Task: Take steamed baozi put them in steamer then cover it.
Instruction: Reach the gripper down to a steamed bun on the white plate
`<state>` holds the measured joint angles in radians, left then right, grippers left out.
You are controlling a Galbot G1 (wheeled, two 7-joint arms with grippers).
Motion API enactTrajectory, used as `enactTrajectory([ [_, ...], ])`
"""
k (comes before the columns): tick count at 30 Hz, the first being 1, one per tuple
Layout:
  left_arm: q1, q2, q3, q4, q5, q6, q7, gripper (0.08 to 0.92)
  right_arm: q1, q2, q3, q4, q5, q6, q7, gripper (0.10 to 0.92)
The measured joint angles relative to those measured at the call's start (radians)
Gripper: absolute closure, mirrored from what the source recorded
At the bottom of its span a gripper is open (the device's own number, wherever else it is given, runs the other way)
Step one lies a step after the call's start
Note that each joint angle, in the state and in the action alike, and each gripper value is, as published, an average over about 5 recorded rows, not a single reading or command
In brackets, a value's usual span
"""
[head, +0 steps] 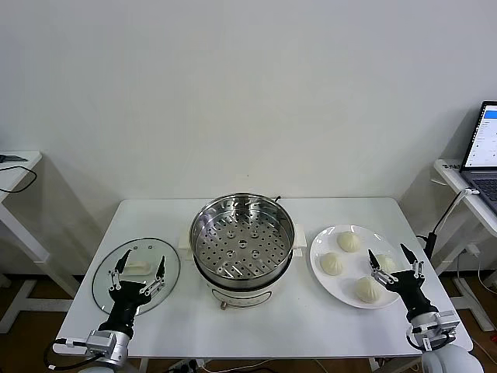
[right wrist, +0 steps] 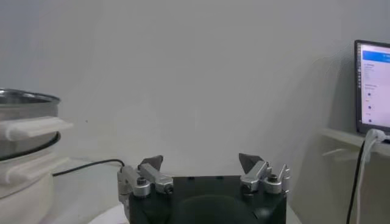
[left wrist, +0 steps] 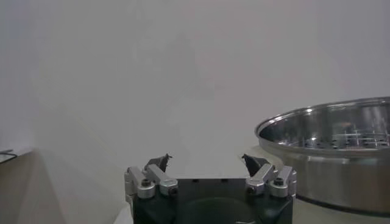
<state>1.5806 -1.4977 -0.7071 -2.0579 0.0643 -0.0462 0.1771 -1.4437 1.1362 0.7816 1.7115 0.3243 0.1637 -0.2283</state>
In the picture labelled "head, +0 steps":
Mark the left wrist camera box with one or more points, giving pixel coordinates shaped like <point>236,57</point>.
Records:
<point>99,341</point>

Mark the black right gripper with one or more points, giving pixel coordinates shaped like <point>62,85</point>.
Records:
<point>411,289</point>

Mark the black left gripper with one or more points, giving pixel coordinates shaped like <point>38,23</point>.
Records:
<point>126,301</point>

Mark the black power adapter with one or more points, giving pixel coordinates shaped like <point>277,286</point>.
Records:
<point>430,241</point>

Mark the white side table with laptop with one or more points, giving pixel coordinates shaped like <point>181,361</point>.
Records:
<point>450,176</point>

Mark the white round plate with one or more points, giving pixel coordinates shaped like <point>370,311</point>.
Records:
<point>338,289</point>

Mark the round glass pot lid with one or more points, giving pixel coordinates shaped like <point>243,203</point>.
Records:
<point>136,268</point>

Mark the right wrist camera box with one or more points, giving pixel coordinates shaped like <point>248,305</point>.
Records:
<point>446,320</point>

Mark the grey open laptop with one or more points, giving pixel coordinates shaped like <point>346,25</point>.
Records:
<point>483,136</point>

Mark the white wall power adapter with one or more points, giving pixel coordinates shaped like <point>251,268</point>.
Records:
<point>473,248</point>

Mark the white steamed baozi bun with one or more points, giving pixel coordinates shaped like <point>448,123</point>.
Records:
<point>387,263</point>
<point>331,265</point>
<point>349,241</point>
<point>365,291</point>

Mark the white electric cooker base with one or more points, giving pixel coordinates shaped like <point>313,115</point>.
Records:
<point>240,297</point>

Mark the perforated steel steamer basket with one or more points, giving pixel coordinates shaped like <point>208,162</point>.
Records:
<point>240,252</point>

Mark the white power strip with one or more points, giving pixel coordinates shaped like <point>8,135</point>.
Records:
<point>190,364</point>

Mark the dark flat device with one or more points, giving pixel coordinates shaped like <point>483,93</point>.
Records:
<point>11,157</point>

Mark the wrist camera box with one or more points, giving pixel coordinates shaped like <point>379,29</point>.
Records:
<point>446,320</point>
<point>99,341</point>

